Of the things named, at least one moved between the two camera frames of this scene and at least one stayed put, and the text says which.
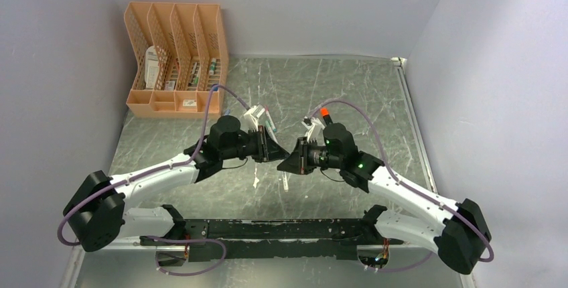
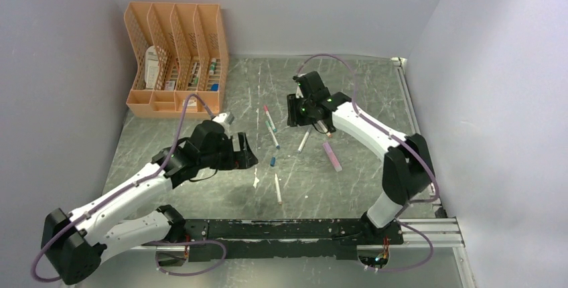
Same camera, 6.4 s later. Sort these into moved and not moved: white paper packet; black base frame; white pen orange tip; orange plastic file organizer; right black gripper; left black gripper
Moved: left black gripper; right black gripper; white pen orange tip
Not moved: black base frame; white paper packet; orange plastic file organizer
